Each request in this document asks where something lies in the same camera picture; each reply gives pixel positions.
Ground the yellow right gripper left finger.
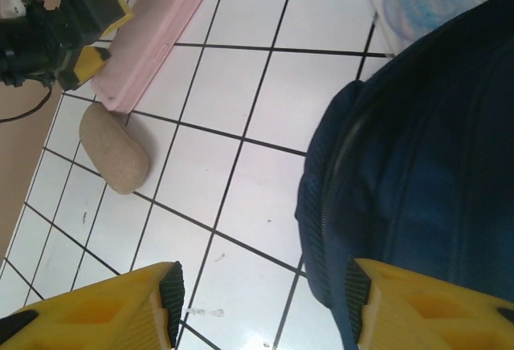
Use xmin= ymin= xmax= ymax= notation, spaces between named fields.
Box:
xmin=0 ymin=260 xmax=186 ymax=350

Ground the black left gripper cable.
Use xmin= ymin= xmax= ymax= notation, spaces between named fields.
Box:
xmin=0 ymin=79 xmax=55 ymax=124

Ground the navy blue backpack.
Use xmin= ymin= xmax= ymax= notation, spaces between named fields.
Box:
xmin=294 ymin=0 xmax=514 ymax=350

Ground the tan glasses case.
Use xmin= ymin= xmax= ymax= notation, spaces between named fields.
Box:
xmin=79 ymin=103 xmax=150 ymax=195

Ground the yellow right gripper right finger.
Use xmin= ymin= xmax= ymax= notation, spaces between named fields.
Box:
xmin=345 ymin=257 xmax=514 ymax=350

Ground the pink pencil case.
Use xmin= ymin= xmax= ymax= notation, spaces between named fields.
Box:
xmin=90 ymin=0 xmax=206 ymax=113

